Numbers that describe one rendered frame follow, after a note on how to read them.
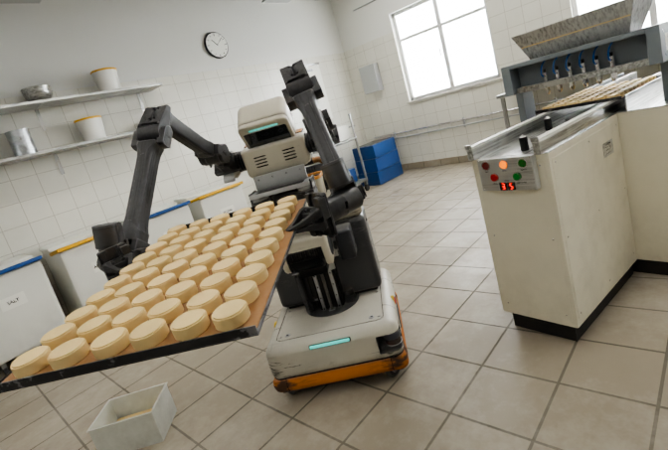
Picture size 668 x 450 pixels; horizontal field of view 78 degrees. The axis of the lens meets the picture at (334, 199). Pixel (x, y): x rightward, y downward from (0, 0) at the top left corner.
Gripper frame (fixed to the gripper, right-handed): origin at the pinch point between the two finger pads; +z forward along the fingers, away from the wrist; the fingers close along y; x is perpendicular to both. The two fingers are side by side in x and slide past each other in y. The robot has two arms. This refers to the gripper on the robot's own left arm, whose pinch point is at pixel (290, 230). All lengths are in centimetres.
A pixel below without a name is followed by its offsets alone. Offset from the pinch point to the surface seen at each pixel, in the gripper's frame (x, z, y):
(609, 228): -9, -154, 69
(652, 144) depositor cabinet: -22, -181, 38
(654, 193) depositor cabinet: -21, -180, 62
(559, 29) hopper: 13, -189, -22
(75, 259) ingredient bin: 319, 11, 44
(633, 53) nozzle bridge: -15, -191, -2
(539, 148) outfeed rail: -3, -111, 17
